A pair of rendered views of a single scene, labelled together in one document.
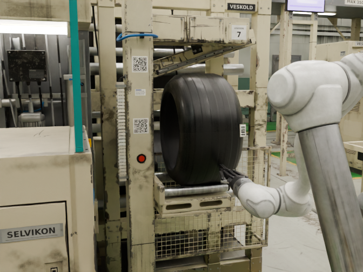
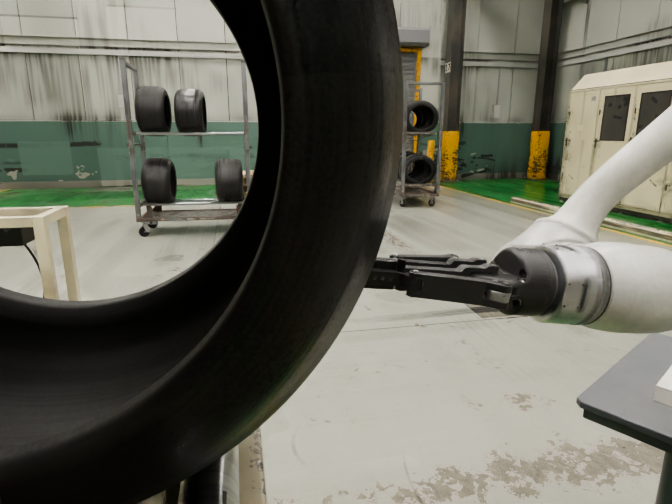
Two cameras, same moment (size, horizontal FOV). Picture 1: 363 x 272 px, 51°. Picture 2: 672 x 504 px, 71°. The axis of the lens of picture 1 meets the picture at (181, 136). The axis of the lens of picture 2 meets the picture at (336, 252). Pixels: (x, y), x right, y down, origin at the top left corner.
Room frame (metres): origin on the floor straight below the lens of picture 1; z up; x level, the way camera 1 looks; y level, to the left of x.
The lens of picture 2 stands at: (1.68, 0.27, 1.17)
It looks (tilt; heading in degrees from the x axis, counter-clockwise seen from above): 14 degrees down; 274
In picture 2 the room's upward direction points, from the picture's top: straight up
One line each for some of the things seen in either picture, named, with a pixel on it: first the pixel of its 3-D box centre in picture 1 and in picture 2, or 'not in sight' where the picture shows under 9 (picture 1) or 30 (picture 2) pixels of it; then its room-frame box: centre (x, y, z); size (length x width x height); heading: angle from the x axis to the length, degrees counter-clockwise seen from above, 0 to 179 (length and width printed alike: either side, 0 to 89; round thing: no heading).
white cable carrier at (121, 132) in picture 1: (122, 131); not in sight; (1.80, 0.29, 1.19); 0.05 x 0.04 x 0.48; 16
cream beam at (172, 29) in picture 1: (193, 32); not in sight; (2.26, -0.07, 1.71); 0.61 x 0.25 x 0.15; 106
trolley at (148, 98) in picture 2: not in sight; (192, 150); (3.78, -5.30, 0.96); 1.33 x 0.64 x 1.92; 14
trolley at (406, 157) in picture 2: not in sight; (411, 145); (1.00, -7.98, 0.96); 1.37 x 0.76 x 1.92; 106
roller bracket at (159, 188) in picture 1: (154, 184); not in sight; (1.89, 0.14, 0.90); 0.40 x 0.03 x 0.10; 16
